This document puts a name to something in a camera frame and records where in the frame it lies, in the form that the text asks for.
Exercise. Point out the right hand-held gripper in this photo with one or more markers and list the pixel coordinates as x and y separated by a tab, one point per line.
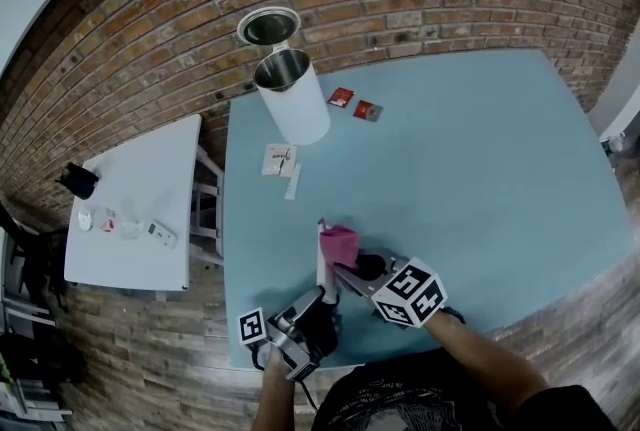
410	294

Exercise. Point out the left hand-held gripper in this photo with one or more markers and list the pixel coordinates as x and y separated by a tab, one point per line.
295	334

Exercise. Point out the pink cloth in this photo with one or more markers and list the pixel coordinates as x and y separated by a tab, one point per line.
342	246

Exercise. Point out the person's left forearm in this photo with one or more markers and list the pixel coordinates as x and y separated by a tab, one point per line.
282	399

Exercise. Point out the person's right forearm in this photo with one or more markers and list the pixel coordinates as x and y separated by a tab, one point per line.
480	364

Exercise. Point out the white stick packet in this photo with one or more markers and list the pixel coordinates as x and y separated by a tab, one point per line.
293	181

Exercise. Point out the person's black printed t-shirt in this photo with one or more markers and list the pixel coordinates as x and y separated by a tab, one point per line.
400	394

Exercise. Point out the white printed sachet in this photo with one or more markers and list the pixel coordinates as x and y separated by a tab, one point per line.
278	161

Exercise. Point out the red and grey sachet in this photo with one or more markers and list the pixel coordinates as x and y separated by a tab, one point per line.
367	111

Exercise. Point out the white electric kettle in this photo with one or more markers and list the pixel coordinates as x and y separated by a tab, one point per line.
295	104

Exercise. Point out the clear plastic cup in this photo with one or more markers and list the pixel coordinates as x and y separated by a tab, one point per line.
130	227

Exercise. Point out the white side table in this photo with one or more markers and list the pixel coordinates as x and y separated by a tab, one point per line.
140	179

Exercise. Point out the round silver tin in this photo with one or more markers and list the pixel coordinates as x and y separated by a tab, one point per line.
85	221

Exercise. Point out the black pouch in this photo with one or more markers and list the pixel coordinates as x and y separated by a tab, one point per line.
77	181

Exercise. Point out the black office chair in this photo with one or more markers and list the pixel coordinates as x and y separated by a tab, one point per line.
30	259

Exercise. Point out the white metal rack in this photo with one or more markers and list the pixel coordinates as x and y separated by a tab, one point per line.
30	399

